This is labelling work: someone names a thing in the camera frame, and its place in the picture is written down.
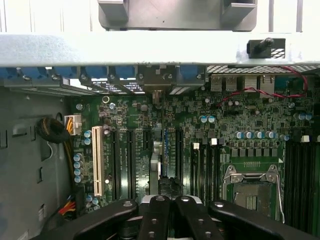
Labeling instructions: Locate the CPU socket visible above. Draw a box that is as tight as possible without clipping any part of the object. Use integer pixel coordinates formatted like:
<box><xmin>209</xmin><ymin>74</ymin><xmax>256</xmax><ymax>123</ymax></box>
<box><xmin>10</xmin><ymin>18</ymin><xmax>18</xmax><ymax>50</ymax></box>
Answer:
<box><xmin>224</xmin><ymin>174</ymin><xmax>285</xmax><ymax>221</ymax></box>

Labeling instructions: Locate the black case intrusion switch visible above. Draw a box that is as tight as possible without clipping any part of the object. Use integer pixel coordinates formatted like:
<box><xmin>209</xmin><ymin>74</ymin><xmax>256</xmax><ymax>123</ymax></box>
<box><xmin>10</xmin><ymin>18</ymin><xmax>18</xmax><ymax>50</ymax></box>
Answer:
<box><xmin>246</xmin><ymin>37</ymin><xmax>286</xmax><ymax>60</ymax></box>

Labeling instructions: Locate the white expansion slot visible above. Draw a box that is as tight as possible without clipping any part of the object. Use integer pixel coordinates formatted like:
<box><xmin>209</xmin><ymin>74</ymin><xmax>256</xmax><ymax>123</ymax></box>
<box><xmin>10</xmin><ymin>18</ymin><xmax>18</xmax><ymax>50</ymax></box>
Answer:
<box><xmin>91</xmin><ymin>125</ymin><xmax>104</xmax><ymax>198</ymax></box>

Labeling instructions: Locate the grey parts rack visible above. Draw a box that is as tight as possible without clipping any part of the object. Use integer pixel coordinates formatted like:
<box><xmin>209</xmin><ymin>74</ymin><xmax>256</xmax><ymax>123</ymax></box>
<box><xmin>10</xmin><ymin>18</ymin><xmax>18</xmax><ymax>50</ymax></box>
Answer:
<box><xmin>98</xmin><ymin>0</ymin><xmax>258</xmax><ymax>32</ymax></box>

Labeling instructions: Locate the open black PC case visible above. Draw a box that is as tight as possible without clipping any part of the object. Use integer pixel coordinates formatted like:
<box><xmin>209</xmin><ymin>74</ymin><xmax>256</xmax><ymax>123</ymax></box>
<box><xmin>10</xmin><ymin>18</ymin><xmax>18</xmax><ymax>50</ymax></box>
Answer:
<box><xmin>0</xmin><ymin>31</ymin><xmax>320</xmax><ymax>240</ymax></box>

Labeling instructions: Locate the wire locking lever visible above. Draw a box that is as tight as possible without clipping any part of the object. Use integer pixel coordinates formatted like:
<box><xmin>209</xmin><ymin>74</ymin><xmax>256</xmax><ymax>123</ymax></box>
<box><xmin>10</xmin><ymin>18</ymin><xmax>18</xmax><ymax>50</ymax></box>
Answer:
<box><xmin>274</xmin><ymin>172</ymin><xmax>286</xmax><ymax>224</ymax></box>

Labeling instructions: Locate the blue card retention latch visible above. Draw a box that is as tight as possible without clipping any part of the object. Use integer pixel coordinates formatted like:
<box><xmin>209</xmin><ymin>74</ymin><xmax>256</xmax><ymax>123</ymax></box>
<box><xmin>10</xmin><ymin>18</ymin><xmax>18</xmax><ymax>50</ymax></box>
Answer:
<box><xmin>86</xmin><ymin>65</ymin><xmax>110</xmax><ymax>80</ymax></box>
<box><xmin>114</xmin><ymin>65</ymin><xmax>138</xmax><ymax>80</ymax></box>
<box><xmin>179</xmin><ymin>65</ymin><xmax>206</xmax><ymax>80</ymax></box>
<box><xmin>52</xmin><ymin>66</ymin><xmax>81</xmax><ymax>80</ymax></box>
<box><xmin>0</xmin><ymin>66</ymin><xmax>18</xmax><ymax>79</ymax></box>
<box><xmin>23</xmin><ymin>66</ymin><xmax>52</xmax><ymax>80</ymax></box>

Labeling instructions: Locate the green motherboard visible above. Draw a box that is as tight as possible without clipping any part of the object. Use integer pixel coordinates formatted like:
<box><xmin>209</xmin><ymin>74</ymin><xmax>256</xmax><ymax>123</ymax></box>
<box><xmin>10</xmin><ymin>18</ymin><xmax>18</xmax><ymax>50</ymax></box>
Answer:
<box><xmin>71</xmin><ymin>74</ymin><xmax>320</xmax><ymax>240</ymax></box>

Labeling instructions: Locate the white power connector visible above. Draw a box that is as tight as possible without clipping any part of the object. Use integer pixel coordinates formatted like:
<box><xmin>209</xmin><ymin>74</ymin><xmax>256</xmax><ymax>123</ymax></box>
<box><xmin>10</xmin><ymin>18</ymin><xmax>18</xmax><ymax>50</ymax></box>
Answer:
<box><xmin>64</xmin><ymin>114</ymin><xmax>82</xmax><ymax>136</ymax></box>

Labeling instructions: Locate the multicoloured wire bundle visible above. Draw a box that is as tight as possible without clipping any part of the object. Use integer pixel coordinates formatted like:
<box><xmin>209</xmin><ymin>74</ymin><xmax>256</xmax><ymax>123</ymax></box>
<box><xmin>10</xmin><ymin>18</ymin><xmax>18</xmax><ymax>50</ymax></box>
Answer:
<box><xmin>57</xmin><ymin>193</ymin><xmax>85</xmax><ymax>221</ymax></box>

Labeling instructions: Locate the yellow black wire bundle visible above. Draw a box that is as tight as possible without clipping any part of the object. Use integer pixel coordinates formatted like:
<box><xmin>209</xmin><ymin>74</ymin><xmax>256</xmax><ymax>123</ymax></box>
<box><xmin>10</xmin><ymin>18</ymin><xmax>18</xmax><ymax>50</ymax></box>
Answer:
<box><xmin>36</xmin><ymin>116</ymin><xmax>76</xmax><ymax>161</ymax></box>

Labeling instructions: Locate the red black twisted wire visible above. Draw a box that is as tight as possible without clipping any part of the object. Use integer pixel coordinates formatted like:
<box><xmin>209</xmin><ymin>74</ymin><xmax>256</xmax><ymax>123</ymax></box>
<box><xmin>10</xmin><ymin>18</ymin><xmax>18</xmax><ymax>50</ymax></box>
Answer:
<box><xmin>216</xmin><ymin>66</ymin><xmax>309</xmax><ymax>108</ymax></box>

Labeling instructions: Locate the blue expansion slot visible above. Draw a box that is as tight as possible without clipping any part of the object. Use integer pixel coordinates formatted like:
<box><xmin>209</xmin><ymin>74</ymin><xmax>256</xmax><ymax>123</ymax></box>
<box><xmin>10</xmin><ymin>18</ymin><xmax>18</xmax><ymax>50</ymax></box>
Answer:
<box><xmin>163</xmin><ymin>129</ymin><xmax>169</xmax><ymax>176</ymax></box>

